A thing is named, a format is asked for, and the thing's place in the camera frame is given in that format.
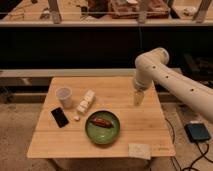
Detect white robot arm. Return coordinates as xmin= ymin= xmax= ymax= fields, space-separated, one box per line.
xmin=133 ymin=48 xmax=213 ymax=124

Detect green bowl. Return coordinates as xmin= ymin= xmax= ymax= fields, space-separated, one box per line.
xmin=85 ymin=110 xmax=120 ymax=145

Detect white block stack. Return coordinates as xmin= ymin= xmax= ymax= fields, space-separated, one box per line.
xmin=76 ymin=90 xmax=95 ymax=114

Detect brown sausage in bowl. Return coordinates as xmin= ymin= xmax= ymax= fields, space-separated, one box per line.
xmin=91 ymin=117 xmax=113 ymax=128

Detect beige sponge cloth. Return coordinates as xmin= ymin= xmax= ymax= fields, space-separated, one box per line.
xmin=128 ymin=143 xmax=151 ymax=160

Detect wooden table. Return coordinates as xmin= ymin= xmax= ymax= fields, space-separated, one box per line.
xmin=27 ymin=77 xmax=175 ymax=159

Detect black floor box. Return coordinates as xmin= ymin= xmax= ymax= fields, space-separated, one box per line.
xmin=184 ymin=123 xmax=211 ymax=143

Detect small white piece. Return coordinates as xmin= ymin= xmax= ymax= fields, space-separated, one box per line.
xmin=74 ymin=116 xmax=80 ymax=121

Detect translucent plastic cup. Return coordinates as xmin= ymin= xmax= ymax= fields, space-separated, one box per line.
xmin=55 ymin=87 xmax=72 ymax=109

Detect black smartphone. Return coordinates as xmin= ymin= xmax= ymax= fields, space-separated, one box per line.
xmin=51 ymin=107 xmax=69 ymax=128

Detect red brown tray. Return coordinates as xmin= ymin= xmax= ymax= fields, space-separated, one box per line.
xmin=108 ymin=0 xmax=170 ymax=18

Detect wooden shelf bench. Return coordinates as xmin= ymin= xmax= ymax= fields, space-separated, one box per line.
xmin=0 ymin=0 xmax=213 ymax=27

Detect black cable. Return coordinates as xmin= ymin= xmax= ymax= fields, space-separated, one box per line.
xmin=165 ymin=117 xmax=213 ymax=171

